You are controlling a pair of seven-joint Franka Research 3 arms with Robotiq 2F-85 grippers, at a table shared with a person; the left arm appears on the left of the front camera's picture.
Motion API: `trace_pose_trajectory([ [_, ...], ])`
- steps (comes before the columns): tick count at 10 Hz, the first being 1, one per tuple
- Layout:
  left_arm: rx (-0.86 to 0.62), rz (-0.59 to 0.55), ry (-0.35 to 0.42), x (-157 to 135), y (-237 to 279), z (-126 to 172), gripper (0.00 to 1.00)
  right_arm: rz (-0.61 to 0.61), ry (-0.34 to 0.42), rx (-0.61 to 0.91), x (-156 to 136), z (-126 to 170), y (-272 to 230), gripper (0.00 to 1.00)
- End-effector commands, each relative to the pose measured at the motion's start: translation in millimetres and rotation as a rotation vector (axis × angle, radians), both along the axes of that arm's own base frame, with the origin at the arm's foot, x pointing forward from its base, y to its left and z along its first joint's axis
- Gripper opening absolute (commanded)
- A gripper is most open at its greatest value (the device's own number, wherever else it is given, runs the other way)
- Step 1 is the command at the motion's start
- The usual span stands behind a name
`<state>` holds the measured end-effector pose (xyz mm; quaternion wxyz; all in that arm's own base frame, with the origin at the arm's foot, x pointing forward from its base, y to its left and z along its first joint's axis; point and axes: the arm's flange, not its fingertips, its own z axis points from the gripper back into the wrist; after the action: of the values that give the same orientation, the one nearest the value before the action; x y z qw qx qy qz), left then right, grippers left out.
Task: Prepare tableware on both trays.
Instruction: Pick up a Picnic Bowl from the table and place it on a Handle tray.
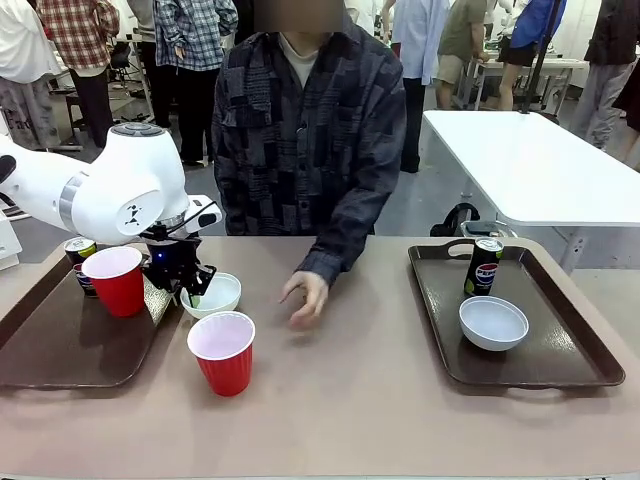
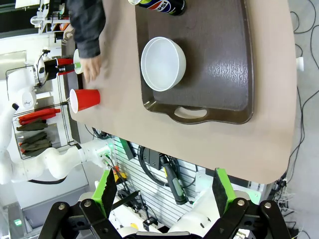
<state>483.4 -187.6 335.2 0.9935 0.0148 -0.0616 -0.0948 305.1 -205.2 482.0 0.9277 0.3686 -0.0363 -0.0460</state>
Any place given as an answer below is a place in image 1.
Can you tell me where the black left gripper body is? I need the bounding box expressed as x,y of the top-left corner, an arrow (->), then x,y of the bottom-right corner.
141,233 -> 206,295

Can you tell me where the white bowl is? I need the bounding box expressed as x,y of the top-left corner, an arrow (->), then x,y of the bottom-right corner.
458,295 -> 530,352
179,272 -> 243,321

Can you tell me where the red plastic cup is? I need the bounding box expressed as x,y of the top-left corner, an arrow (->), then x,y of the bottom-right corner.
80,245 -> 146,319
186,310 -> 257,398

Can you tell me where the black Pepsi can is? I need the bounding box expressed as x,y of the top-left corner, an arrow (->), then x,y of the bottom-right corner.
63,237 -> 99,299

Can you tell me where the black Pepsi can lime mark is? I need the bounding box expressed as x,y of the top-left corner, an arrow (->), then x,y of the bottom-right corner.
465,237 -> 505,298

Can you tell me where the person's left forearm dark sleeve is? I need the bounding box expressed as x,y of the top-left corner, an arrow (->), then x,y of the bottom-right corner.
293,174 -> 399,290

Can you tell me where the person's left hand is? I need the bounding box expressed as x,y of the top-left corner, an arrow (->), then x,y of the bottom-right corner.
278,270 -> 332,332

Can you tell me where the brown plastic tray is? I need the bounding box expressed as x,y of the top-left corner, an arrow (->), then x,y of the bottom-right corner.
407,237 -> 627,392
0,244 -> 187,390

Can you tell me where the person in patchwork shirt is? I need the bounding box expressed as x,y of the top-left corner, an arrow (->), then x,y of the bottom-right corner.
210,19 -> 406,237

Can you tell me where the white box device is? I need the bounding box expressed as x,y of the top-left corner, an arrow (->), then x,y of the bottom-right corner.
0,202 -> 24,272

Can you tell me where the person in blue plaid shirt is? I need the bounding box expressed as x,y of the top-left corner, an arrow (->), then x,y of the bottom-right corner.
152,0 -> 239,167

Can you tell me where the person in red plaid shirt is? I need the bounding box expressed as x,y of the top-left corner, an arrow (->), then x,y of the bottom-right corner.
35,0 -> 122,151

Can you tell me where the person in white top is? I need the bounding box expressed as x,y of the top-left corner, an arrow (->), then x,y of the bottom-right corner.
0,0 -> 62,151

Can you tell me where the person in light blue shirt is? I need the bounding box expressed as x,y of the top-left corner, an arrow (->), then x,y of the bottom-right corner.
390,0 -> 450,175

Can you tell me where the person in olive shirt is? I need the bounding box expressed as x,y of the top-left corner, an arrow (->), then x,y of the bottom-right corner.
435,0 -> 491,110

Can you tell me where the black pole stand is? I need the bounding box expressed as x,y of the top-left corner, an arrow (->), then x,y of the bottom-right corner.
518,0 -> 562,116

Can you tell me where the person in blue dress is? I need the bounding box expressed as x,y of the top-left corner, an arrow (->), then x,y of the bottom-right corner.
498,0 -> 569,112

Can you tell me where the white background work table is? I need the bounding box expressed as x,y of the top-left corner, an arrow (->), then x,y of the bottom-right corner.
464,47 -> 591,112

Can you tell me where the person in dark jacket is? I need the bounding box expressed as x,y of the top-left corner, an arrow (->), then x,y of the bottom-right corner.
571,0 -> 640,154

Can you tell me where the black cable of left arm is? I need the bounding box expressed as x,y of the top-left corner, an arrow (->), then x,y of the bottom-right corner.
139,200 -> 217,239

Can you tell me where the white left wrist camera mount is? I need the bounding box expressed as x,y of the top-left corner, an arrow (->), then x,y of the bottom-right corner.
187,195 -> 224,234

